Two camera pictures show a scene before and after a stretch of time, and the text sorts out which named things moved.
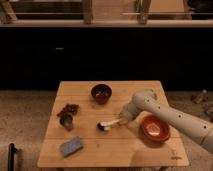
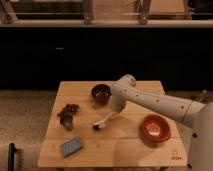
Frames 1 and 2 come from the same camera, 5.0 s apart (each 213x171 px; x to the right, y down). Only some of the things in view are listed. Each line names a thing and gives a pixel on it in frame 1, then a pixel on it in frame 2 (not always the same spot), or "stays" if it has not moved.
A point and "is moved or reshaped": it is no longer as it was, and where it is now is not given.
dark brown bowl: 101,93 stays
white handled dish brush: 106,125 is moved or reshaped
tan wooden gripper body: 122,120 → 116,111
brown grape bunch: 69,108 stays
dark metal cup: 66,120 stays
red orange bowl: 154,131 stays
